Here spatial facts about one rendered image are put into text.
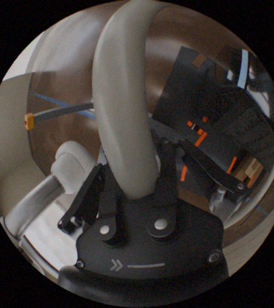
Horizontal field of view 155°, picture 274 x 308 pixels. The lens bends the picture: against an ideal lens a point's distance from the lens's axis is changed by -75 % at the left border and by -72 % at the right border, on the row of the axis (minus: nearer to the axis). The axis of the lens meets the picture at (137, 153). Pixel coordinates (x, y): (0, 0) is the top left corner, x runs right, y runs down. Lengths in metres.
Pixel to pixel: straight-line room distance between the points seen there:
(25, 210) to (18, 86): 5.71
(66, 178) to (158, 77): 1.29
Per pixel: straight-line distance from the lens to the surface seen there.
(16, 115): 6.17
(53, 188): 0.44
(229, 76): 0.63
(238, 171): 1.72
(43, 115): 1.14
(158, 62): 1.43
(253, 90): 0.62
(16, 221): 0.48
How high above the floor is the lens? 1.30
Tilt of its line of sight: 59 degrees down
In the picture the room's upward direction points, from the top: 142 degrees counter-clockwise
